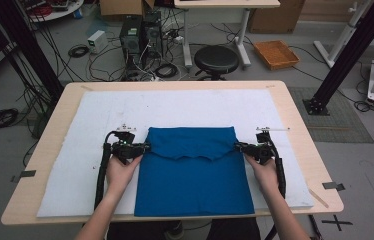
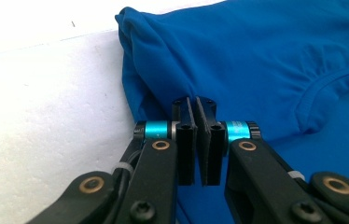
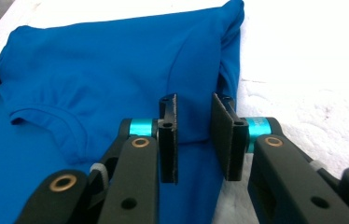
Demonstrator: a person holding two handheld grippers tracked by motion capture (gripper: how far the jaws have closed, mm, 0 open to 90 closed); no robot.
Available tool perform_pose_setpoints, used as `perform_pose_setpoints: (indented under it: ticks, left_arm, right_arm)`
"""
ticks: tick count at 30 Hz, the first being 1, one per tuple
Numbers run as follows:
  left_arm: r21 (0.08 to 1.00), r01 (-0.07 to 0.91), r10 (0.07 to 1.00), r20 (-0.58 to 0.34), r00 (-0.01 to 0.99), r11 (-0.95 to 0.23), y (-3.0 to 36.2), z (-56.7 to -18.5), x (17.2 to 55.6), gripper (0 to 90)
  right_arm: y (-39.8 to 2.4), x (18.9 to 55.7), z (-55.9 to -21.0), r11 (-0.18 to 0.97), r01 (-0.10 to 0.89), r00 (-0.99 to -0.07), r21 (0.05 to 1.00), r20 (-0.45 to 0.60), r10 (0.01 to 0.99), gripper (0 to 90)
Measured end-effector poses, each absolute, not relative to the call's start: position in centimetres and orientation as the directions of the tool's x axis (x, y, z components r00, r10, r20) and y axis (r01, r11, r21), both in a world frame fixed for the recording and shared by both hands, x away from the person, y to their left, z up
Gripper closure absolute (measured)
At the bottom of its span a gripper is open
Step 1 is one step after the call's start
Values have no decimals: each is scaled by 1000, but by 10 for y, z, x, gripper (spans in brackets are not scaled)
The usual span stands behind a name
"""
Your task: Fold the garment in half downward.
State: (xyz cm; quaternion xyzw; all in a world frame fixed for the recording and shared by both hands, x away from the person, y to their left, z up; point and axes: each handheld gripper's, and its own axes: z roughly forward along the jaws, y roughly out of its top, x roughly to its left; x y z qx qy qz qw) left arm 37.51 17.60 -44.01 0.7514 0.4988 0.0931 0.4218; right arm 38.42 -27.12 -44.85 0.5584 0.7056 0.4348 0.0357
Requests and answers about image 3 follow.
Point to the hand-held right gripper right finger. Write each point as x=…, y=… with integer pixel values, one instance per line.
x=227, y=146

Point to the blue t-shirt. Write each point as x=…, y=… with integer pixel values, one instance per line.
x=85, y=77

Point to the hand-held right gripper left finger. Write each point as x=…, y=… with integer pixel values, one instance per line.
x=168, y=146

